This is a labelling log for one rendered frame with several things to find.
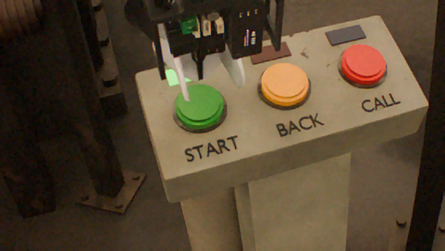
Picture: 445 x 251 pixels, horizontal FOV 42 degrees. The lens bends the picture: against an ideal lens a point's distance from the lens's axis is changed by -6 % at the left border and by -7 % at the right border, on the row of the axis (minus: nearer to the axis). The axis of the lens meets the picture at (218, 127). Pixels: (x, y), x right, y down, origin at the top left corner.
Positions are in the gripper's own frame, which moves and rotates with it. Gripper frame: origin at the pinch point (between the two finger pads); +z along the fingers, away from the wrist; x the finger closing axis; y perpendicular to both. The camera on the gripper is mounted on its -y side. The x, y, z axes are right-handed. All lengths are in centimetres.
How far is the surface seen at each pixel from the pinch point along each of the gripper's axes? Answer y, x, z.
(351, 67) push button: 0.5, 13.4, 5.7
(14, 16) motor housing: -46, -22, 37
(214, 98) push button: 0.1, 1.2, 5.7
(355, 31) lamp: -3.9, 15.9, 6.6
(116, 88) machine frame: -61, -9, 85
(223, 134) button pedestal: 2.9, 1.1, 6.8
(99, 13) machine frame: -100, -9, 100
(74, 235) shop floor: -23, -25, 79
